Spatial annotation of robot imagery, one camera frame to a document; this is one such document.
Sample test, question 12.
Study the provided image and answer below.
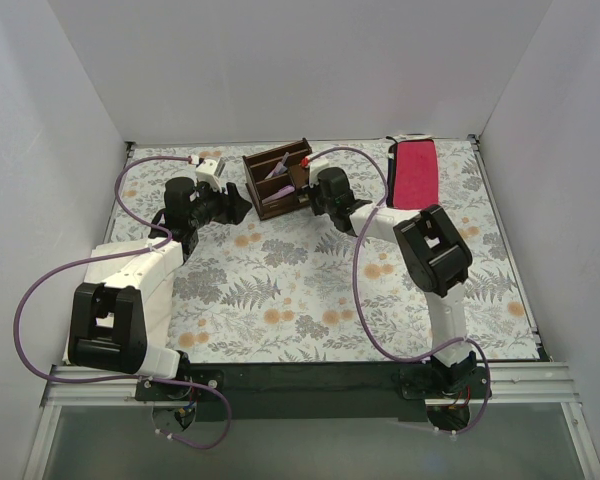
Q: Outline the brown wooden desk organizer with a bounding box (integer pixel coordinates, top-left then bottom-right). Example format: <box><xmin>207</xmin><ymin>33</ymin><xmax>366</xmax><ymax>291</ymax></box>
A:
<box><xmin>243</xmin><ymin>138</ymin><xmax>313</xmax><ymax>220</ymax></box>

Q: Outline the pink highlighter marker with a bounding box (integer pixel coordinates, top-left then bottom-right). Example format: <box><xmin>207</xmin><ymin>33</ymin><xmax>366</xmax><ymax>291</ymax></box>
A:
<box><xmin>262</xmin><ymin>185</ymin><xmax>295</xmax><ymax>204</ymax></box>

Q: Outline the pink capped white pen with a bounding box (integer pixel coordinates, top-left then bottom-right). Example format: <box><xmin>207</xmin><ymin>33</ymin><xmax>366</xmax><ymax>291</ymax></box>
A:
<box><xmin>266</xmin><ymin>152</ymin><xmax>290</xmax><ymax>179</ymax></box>

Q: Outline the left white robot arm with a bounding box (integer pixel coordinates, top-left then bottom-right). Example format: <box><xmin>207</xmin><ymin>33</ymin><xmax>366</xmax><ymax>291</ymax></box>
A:
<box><xmin>68</xmin><ymin>177</ymin><xmax>252</xmax><ymax>400</ymax></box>

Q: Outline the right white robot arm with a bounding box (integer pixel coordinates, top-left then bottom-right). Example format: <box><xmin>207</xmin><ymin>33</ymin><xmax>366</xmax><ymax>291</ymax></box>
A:
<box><xmin>305</xmin><ymin>160</ymin><xmax>476</xmax><ymax>398</ymax></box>

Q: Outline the red cloth black trim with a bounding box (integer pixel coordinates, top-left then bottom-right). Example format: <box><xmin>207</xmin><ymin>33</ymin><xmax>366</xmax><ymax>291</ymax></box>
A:
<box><xmin>387</xmin><ymin>137</ymin><xmax>439</xmax><ymax>210</ymax></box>

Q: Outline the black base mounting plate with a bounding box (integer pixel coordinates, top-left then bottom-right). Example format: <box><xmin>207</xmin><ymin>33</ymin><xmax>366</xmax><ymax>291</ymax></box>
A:
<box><xmin>134</xmin><ymin>362</ymin><xmax>493</xmax><ymax>421</ymax></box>

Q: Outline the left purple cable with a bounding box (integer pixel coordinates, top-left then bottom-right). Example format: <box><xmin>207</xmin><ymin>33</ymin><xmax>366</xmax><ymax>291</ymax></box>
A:
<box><xmin>12</xmin><ymin>155</ymin><xmax>233</xmax><ymax>449</ymax></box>

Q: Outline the purple cable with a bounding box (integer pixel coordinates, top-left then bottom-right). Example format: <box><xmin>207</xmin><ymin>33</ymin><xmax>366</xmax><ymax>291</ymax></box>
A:
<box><xmin>309</xmin><ymin>146</ymin><xmax>492</xmax><ymax>434</ymax></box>
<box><xmin>12</xmin><ymin>155</ymin><xmax>233</xmax><ymax>449</ymax></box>

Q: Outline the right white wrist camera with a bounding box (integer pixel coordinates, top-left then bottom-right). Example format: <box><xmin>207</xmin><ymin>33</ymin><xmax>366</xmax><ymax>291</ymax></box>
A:
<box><xmin>300</xmin><ymin>157</ymin><xmax>330</xmax><ymax>187</ymax></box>

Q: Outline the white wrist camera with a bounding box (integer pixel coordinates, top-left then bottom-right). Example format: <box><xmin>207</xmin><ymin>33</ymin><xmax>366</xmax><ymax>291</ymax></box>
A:
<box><xmin>300</xmin><ymin>157</ymin><xmax>330</xmax><ymax>187</ymax></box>
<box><xmin>195</xmin><ymin>157</ymin><xmax>225</xmax><ymax>192</ymax></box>

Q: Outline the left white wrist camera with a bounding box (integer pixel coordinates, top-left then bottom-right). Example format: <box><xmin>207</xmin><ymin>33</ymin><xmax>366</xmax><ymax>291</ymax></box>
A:
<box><xmin>195</xmin><ymin>157</ymin><xmax>225</xmax><ymax>192</ymax></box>

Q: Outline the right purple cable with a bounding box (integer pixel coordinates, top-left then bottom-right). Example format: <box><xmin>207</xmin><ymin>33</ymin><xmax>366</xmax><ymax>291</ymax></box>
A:
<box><xmin>309</xmin><ymin>146</ymin><xmax>492</xmax><ymax>434</ymax></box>

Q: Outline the aluminium frame rail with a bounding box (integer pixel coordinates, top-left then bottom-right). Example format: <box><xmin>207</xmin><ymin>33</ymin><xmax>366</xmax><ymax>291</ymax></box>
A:
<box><xmin>41</xmin><ymin>362</ymin><xmax>581</xmax><ymax>407</ymax></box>

